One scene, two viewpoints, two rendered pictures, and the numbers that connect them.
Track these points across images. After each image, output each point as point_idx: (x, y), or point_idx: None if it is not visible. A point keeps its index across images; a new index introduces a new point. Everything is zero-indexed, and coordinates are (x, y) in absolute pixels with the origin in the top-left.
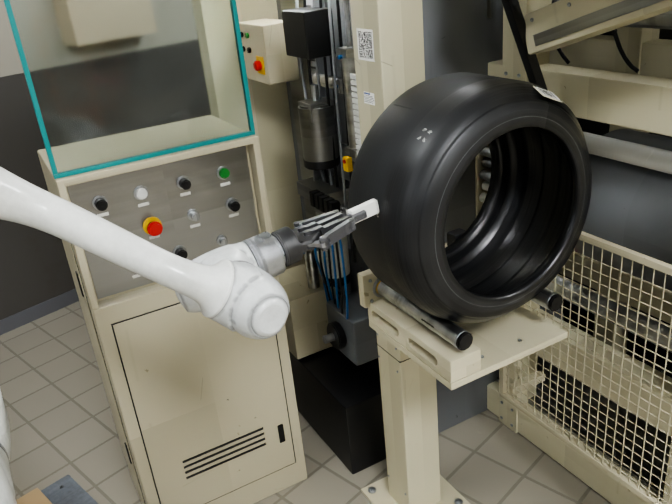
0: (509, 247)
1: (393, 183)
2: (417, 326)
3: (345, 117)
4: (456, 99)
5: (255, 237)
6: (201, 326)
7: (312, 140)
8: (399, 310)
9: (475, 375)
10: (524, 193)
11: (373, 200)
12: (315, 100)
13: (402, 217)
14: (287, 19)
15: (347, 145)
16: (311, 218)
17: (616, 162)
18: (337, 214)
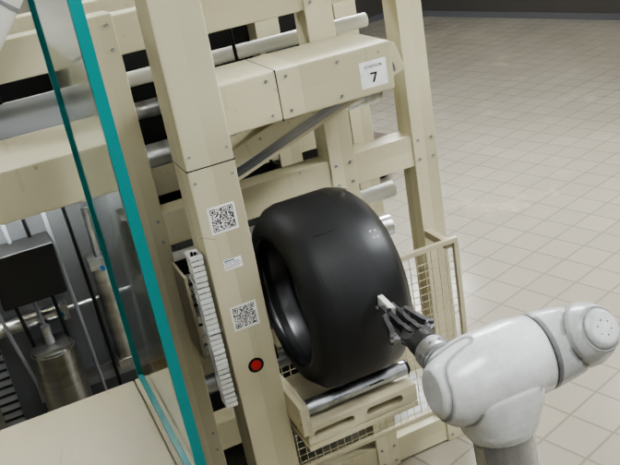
0: (300, 327)
1: (385, 274)
2: (360, 399)
3: (104, 332)
4: (354, 206)
5: (435, 341)
6: None
7: (80, 382)
8: (330, 410)
9: None
10: (275, 286)
11: (381, 295)
12: (54, 340)
13: (403, 290)
14: (7, 266)
15: (113, 361)
16: (389, 327)
17: None
18: (392, 314)
